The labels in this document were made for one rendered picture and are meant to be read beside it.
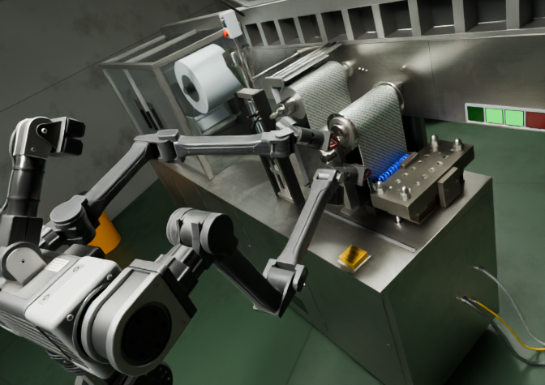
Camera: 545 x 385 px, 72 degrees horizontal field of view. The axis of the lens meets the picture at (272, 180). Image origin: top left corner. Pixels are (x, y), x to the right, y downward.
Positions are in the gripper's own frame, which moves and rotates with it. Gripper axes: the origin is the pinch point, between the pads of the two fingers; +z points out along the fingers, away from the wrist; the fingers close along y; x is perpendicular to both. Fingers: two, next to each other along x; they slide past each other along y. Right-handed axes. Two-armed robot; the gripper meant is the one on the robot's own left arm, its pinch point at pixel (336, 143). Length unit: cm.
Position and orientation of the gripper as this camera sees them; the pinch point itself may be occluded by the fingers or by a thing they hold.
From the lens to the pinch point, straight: 136.3
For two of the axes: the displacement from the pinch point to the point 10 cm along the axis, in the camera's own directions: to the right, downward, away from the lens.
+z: 7.8, 0.7, 6.2
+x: 1.8, -9.8, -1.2
